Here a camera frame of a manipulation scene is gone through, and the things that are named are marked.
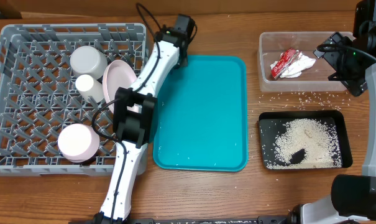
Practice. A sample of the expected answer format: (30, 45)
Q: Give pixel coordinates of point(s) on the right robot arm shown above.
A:
(353, 197)

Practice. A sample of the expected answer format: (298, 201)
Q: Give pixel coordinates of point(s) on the grey bowl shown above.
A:
(88, 60)

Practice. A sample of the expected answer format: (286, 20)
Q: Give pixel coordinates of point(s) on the red sauce packet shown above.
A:
(286, 59)

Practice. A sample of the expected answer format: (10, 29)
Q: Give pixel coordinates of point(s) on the white plastic cup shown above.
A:
(88, 87)

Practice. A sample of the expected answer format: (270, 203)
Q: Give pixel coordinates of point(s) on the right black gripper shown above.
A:
(358, 82)

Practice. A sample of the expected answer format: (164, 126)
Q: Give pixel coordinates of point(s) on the white napkin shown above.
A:
(295, 69)

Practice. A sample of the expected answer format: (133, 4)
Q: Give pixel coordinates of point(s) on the black plastic tray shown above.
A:
(334, 114)

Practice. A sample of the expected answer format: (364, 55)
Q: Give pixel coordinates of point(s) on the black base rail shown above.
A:
(266, 219)

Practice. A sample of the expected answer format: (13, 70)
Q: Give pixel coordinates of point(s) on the grey dishwasher rack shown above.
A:
(38, 97)

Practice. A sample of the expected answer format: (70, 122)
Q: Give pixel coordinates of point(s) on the clear plastic bin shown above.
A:
(273, 44)

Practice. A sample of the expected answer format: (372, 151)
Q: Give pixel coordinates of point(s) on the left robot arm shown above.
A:
(135, 113)

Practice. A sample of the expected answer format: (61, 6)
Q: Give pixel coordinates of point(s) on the large white plate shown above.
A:
(117, 74)

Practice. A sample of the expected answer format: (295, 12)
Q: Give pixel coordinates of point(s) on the teal plastic tray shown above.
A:
(202, 116)

